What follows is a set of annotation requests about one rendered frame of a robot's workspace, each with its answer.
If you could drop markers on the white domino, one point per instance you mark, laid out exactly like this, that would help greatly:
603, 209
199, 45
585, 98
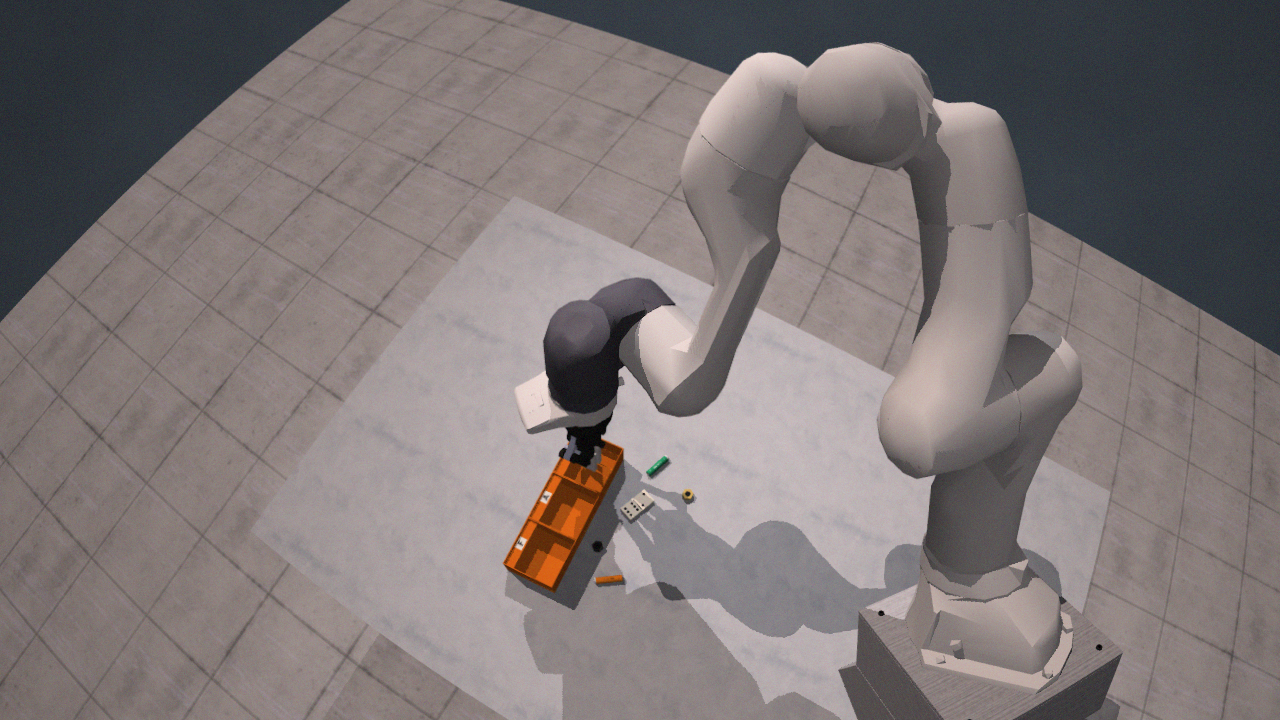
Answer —
636, 505

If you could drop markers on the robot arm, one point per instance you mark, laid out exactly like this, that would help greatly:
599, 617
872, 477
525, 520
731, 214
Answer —
950, 406

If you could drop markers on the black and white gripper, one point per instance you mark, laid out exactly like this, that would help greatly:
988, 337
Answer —
588, 442

